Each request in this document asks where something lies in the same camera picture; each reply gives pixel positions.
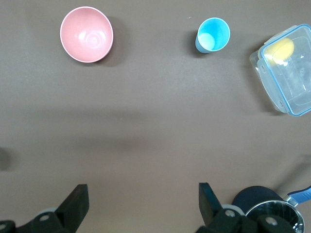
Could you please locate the yellow round food piece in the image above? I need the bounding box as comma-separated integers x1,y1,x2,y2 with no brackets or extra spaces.
263,37,295,66

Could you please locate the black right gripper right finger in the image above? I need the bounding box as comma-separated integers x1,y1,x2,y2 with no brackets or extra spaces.
195,182,295,233

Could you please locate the brown table cover mat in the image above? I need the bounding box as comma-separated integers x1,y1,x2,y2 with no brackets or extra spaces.
0,0,311,233

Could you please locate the clear plastic food container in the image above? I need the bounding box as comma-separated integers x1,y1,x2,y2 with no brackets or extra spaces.
249,23,311,117

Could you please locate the blue plastic cup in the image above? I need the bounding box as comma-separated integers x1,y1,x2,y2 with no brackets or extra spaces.
195,17,231,53

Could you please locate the black saucepan with blue handle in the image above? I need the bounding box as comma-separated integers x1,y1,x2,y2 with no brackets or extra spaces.
232,185,311,233

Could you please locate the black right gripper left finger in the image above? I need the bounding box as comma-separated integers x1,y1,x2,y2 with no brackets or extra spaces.
0,183,90,233

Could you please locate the pink bowl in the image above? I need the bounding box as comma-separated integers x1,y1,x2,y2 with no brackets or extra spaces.
59,6,114,63

